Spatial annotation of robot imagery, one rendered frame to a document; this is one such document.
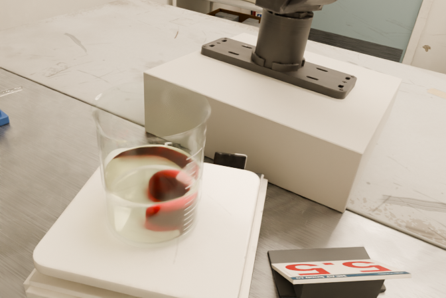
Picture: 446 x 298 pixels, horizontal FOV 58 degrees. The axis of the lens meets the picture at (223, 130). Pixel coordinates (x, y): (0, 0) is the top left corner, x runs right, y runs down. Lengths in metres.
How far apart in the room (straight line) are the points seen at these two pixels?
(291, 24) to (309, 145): 0.16
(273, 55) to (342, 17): 2.74
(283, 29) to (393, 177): 0.21
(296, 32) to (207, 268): 0.33
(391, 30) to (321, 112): 2.75
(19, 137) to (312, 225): 0.35
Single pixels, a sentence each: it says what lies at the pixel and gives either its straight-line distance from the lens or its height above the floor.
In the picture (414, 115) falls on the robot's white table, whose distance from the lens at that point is 0.66.
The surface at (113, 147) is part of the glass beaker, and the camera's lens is 0.20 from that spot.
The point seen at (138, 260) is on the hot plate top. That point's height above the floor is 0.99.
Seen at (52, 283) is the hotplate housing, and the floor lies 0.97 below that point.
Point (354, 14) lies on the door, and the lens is 3.20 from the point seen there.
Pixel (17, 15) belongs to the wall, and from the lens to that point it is 1.91.
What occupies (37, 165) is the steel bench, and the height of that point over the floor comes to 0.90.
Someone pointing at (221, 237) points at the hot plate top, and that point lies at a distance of 0.26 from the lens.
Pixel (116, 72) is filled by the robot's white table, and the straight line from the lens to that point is 0.67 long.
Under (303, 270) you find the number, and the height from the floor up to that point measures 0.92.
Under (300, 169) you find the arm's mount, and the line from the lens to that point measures 0.42.
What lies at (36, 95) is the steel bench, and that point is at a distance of 0.62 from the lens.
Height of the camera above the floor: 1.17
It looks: 32 degrees down
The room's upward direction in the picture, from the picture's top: 5 degrees clockwise
